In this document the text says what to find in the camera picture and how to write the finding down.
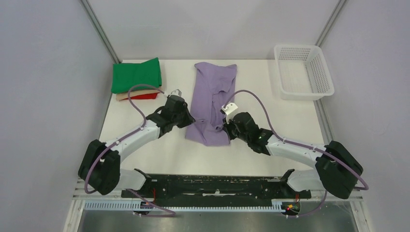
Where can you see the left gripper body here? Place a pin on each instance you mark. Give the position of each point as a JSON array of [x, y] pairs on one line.
[[183, 119]]

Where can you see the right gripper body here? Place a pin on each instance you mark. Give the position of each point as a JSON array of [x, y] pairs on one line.
[[233, 133]]

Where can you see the purple t-shirt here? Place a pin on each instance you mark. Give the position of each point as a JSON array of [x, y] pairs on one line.
[[213, 86]]

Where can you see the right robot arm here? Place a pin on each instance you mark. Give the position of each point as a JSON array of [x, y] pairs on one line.
[[332, 167]]

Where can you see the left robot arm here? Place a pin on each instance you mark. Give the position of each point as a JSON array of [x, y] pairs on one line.
[[101, 164]]

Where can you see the red folded t-shirt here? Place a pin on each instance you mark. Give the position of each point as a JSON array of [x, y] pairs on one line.
[[149, 96]]

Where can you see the beige folded t-shirt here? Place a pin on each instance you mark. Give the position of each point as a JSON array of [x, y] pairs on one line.
[[124, 96]]

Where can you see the green folded t-shirt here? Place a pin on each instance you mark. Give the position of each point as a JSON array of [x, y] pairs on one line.
[[127, 75]]

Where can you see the white plastic basket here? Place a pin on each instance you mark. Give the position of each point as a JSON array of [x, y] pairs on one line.
[[302, 72]]

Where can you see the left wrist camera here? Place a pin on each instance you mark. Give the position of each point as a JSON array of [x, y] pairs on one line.
[[176, 92]]

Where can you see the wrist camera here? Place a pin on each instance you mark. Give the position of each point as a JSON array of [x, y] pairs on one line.
[[176, 92], [230, 110]]

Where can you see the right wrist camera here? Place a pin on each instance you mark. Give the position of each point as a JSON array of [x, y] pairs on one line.
[[230, 110]]

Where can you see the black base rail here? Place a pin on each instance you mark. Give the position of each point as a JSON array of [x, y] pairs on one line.
[[171, 190]]

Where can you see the white cable duct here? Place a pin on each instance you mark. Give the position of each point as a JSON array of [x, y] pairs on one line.
[[134, 205]]

